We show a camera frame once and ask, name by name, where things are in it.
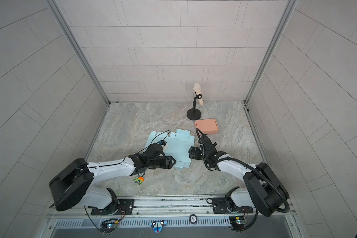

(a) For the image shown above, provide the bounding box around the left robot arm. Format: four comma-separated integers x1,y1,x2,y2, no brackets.
49,143,176,215

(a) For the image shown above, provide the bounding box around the left green circuit board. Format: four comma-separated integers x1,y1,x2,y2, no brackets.
100,219,120,234

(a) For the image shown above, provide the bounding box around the small colourful toy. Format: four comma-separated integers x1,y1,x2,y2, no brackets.
134,176,144,185

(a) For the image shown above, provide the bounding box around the aluminium corner post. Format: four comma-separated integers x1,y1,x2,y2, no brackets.
245,0,297,107
46,0,111,107

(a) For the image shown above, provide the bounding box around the beige microphone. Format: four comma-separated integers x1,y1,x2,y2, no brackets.
193,83,203,106

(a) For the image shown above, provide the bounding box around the aluminium corner post right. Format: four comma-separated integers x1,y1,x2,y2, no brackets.
245,0,297,107

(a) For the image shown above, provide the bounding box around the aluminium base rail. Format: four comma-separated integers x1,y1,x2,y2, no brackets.
46,194,301,230

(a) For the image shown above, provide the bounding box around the light blue cardboard box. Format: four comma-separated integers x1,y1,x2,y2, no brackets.
145,129,195,169

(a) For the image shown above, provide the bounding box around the green circuit board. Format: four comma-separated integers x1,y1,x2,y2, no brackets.
229,216,246,231
100,219,120,234

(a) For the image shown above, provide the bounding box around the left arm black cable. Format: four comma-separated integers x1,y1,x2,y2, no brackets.
135,129,172,155

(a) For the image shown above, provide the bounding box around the pink paper box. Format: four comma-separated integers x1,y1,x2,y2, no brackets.
195,119,219,134

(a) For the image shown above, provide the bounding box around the round black white badge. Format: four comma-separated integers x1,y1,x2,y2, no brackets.
189,214,198,225

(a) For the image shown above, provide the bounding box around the right green circuit board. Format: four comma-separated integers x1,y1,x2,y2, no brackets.
229,216,246,231

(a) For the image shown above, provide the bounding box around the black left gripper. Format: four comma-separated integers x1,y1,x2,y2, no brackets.
146,155,178,169

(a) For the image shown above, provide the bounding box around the blue sticker marker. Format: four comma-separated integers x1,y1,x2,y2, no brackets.
150,220,167,234

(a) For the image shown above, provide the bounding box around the black corrugated cable conduit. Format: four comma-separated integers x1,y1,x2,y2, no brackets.
195,127,291,213

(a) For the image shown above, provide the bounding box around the aluminium corner post left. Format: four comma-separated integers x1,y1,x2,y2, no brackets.
46,0,111,107

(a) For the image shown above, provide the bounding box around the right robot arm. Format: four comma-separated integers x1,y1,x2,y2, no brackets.
188,138,290,217

